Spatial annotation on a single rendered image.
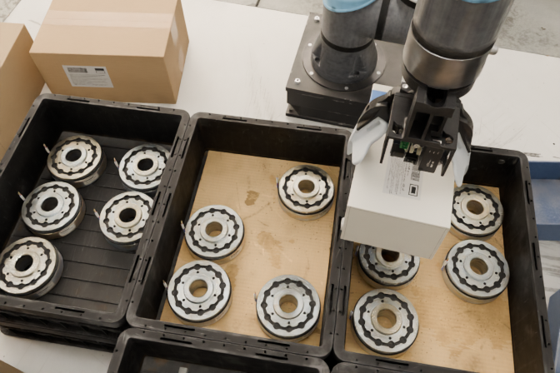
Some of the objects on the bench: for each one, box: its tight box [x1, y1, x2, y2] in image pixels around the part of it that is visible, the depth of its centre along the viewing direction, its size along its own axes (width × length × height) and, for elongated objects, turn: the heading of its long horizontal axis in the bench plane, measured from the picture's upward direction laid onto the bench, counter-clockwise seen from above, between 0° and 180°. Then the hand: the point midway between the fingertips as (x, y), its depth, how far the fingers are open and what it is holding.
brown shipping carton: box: [29, 0, 189, 104], centre depth 127 cm, size 30×22×16 cm
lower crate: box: [0, 321, 118, 353], centre depth 101 cm, size 40×30×12 cm
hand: (404, 160), depth 68 cm, fingers closed on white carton, 13 cm apart
